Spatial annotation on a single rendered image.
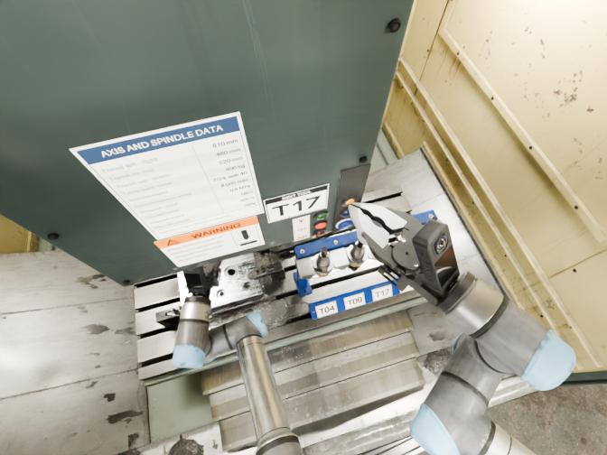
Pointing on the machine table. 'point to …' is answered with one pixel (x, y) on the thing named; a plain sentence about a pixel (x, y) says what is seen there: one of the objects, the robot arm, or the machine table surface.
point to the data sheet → (180, 174)
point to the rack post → (302, 285)
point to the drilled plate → (230, 283)
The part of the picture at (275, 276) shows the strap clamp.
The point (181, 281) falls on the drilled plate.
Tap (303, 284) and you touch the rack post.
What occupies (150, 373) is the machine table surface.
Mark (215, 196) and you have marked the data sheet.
